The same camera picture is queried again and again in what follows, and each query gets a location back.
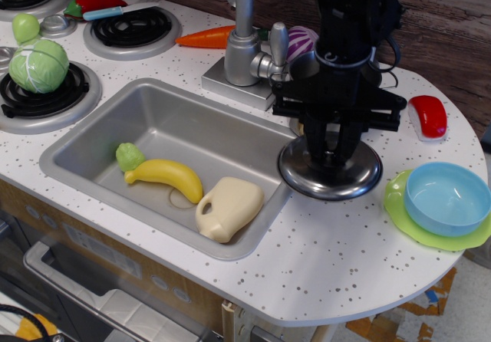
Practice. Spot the cream toy jug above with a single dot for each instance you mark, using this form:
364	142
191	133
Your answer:
228	207

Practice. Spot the yellow toy banana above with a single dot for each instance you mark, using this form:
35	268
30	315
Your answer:
171	173

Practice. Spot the red white toy sushi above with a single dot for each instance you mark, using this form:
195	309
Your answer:
428	117

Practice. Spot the small green toy lettuce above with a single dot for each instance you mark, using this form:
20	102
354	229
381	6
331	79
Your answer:
129	156

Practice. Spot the blue handled toy knife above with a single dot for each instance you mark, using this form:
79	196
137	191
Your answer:
116	11

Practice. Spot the grey stove knob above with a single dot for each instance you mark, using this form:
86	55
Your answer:
57	26

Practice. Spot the steel pot lid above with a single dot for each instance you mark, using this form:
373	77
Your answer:
327	180

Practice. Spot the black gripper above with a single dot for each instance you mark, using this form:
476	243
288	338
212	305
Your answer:
337	96

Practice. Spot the blue plastic bowl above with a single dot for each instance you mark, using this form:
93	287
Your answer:
446	199

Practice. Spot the back right stove burner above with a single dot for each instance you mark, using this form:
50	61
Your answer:
133	36

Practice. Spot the yellow toy object below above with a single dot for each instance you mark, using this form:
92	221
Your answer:
28	331

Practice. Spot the grey oven door handle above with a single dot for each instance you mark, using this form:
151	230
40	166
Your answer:
95	304

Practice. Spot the light green toy pear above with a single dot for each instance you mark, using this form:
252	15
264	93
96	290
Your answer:
25	27

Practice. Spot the grey toy faucet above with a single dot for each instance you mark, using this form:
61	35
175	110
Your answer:
245	72

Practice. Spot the steel pot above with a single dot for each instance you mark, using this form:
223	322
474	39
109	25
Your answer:
305	66

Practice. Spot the green toy cabbage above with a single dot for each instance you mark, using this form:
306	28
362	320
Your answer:
39	66

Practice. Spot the orange toy carrot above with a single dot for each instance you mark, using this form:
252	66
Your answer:
215	38

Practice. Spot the purple toy onion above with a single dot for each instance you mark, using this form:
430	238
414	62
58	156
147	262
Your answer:
301	40

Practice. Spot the green plastic plate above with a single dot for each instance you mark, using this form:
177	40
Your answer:
394	206

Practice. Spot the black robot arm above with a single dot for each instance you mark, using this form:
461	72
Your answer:
350	32

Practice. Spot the grey toy sink basin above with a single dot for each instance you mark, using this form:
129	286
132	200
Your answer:
163	155

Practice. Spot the red toy pepper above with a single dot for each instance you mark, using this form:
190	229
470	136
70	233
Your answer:
76	8

